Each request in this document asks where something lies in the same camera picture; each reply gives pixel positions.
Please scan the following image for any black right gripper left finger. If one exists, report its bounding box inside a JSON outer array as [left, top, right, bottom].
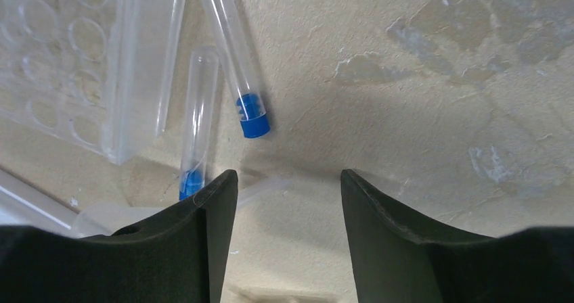
[[1, 170, 238, 302]]

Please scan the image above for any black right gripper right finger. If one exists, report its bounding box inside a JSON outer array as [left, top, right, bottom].
[[340, 169, 573, 302]]

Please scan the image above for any blue-capped test tube angled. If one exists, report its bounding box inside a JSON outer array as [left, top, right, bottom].
[[202, 0, 271, 139]]

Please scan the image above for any blue-capped test tube beside rack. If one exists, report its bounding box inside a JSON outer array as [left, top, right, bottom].
[[179, 46, 219, 200]]

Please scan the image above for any clear plastic funnel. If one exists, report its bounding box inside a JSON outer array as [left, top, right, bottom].
[[1, 170, 163, 238]]

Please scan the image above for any clear test tube rack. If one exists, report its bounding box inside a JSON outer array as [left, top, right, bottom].
[[1, 0, 185, 164]]

